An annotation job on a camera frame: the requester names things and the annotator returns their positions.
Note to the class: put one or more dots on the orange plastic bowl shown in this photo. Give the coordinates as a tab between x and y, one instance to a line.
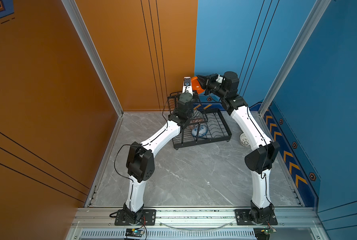
196	85

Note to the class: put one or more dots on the blue patterned bowl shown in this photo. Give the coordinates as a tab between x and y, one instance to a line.
200	131

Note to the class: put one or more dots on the white lattice patterned bowl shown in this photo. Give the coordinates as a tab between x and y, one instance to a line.
244	140

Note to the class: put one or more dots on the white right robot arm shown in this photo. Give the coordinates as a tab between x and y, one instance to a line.
263	149

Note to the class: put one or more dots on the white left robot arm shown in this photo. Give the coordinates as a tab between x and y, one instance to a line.
140	161

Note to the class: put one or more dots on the circuit board right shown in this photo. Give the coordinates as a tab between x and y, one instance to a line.
264	234

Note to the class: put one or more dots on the green circuit board left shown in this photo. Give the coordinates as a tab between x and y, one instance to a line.
134	234

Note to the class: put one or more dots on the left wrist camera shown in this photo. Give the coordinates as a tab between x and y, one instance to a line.
187	87

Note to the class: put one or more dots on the black wire dish rack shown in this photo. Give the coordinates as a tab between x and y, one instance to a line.
208	129

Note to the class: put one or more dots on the aluminium corner post right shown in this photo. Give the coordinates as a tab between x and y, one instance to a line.
302	38

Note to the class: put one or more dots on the aluminium corner post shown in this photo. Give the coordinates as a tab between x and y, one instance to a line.
89	46
302	38

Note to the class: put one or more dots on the aluminium corner post left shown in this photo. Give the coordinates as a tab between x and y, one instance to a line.
89	46

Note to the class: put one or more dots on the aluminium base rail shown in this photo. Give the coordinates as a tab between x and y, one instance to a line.
196	223

